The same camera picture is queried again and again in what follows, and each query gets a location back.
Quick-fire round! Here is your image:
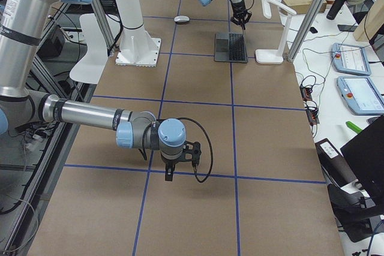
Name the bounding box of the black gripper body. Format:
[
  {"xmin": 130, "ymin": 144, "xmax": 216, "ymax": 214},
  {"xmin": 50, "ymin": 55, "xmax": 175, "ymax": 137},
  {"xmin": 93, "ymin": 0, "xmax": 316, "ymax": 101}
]
[
  {"xmin": 230, "ymin": 0, "xmax": 252, "ymax": 24},
  {"xmin": 161, "ymin": 141, "xmax": 201, "ymax": 166}
]

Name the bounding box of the grey laptop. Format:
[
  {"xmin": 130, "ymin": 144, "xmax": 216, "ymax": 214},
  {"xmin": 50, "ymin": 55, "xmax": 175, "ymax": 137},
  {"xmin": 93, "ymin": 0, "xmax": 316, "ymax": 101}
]
[{"xmin": 214, "ymin": 32, "xmax": 248, "ymax": 63}]

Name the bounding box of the white desk lamp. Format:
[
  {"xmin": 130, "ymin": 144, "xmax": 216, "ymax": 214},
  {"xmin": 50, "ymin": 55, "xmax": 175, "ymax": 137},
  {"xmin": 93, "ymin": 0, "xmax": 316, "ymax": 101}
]
[{"xmin": 254, "ymin": 0, "xmax": 298, "ymax": 65}]

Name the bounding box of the white computer mouse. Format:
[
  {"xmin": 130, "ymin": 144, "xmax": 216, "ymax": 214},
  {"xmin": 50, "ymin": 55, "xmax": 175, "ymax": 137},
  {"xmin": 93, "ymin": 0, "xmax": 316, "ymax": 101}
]
[{"xmin": 174, "ymin": 15, "xmax": 190, "ymax": 25}]

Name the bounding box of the cardboard box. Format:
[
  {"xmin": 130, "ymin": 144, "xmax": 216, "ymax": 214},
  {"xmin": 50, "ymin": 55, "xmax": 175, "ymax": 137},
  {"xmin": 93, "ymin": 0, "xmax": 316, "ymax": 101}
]
[{"xmin": 281, "ymin": 0, "xmax": 313, "ymax": 14}]

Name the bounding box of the black water bottle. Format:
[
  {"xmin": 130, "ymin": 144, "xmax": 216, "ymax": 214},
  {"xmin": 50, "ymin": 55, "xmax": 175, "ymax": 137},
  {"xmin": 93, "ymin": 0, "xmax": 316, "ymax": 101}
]
[{"xmin": 326, "ymin": 0, "xmax": 346, "ymax": 20}]

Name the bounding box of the upper blue teach pendant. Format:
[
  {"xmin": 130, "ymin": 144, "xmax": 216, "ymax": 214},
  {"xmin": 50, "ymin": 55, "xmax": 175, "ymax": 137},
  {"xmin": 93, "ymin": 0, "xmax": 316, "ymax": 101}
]
[{"xmin": 331, "ymin": 43, "xmax": 371, "ymax": 76}]

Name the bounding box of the blue teach pendant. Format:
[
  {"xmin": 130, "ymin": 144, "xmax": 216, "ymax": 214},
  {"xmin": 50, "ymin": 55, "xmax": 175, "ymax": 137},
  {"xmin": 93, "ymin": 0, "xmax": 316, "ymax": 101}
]
[
  {"xmin": 331, "ymin": 43, "xmax": 371, "ymax": 76},
  {"xmin": 337, "ymin": 76, "xmax": 383, "ymax": 116}
]

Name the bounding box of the white chair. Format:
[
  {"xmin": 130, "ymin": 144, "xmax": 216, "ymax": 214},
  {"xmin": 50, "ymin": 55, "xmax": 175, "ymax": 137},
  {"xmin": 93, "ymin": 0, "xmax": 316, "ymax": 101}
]
[{"xmin": 70, "ymin": 13, "xmax": 116, "ymax": 85}]

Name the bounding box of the lower blue teach pendant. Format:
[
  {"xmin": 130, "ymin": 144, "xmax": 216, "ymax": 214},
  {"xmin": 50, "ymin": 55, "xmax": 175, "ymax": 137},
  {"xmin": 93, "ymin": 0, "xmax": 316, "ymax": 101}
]
[{"xmin": 337, "ymin": 76, "xmax": 383, "ymax": 116}]

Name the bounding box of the black monitor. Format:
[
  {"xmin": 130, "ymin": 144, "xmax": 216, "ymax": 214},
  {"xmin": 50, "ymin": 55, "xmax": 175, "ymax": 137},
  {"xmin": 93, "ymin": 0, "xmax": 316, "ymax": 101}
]
[{"xmin": 341, "ymin": 116, "xmax": 383, "ymax": 203}]

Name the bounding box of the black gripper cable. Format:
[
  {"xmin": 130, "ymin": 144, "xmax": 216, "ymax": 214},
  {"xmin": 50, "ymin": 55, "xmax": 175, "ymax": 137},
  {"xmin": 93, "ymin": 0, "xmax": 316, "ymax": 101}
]
[{"xmin": 176, "ymin": 117, "xmax": 214, "ymax": 183}]

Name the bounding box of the aluminium frame post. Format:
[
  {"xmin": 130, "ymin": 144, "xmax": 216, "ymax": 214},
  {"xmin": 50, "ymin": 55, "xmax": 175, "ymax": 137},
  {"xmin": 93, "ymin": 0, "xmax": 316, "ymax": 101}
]
[{"xmin": 287, "ymin": 0, "xmax": 323, "ymax": 62}]

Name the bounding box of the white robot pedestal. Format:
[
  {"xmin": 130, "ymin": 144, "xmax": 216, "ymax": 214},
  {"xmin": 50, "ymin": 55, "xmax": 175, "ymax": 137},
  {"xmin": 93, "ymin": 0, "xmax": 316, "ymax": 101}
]
[{"xmin": 115, "ymin": 0, "xmax": 161, "ymax": 67}]

